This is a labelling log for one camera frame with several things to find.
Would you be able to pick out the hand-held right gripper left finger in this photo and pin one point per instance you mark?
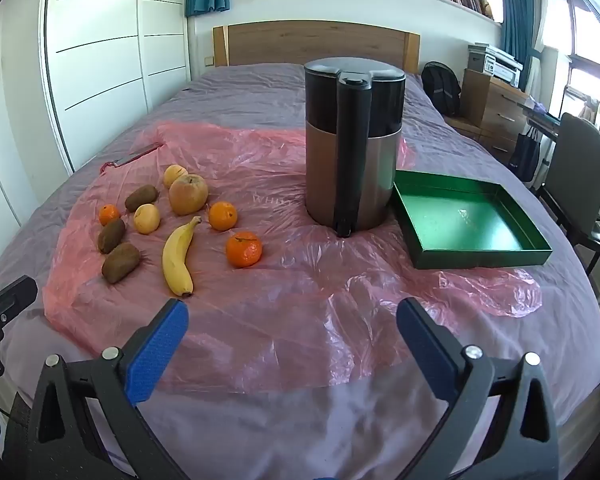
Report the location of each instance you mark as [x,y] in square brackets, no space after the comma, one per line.
[160,345]

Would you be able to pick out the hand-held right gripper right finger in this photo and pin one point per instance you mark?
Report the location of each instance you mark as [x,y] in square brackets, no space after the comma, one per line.
[425,345]

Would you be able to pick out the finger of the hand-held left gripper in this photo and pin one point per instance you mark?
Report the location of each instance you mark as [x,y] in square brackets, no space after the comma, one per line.
[10,296]

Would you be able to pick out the yellow banana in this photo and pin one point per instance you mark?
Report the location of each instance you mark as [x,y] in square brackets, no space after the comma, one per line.
[176,260]

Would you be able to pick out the brown kiwi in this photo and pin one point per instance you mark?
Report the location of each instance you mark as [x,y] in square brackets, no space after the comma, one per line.
[121,262]
[141,198]
[111,235]

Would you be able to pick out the yellow plum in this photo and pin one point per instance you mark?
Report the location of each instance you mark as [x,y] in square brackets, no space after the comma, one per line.
[146,218]
[174,175]

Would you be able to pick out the mandarin orange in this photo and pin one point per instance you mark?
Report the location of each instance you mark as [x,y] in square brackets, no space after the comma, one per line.
[223,215]
[109,214]
[244,249]

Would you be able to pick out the green square tray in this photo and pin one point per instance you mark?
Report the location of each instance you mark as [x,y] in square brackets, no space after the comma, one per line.
[460,220]

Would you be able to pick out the yellow red apple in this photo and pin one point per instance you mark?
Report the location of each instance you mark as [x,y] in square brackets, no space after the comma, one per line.
[188,194]

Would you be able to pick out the white door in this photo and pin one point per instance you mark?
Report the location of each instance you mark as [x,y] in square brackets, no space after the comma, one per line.
[10,135]

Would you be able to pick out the pink plastic sheet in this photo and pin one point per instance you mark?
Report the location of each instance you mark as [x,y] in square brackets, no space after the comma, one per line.
[290,300]

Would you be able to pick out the black copper electric kettle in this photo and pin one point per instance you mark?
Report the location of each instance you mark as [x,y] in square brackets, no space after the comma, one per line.
[355,150]

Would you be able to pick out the black bag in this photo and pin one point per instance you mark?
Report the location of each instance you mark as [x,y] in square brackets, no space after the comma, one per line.
[525,152]

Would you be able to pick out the grey chair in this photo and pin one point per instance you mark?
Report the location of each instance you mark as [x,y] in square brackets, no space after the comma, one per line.
[575,170]

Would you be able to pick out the wooden dresser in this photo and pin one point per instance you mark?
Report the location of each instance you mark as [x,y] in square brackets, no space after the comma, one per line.
[495,110]

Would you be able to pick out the white wardrobe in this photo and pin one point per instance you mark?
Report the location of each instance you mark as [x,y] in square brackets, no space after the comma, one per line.
[100,35]

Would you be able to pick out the cluttered desk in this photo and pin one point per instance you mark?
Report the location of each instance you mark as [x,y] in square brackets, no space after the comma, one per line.
[545,122]

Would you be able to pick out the black backpack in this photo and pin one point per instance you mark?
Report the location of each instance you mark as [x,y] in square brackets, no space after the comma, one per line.
[440,90]

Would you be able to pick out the white printer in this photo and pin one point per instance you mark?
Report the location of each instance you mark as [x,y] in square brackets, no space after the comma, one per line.
[502,67]

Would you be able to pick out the wooden headboard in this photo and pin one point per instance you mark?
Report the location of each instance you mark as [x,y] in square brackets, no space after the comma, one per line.
[320,42]

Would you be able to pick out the window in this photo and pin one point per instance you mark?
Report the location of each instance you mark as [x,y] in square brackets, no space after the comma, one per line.
[587,30]

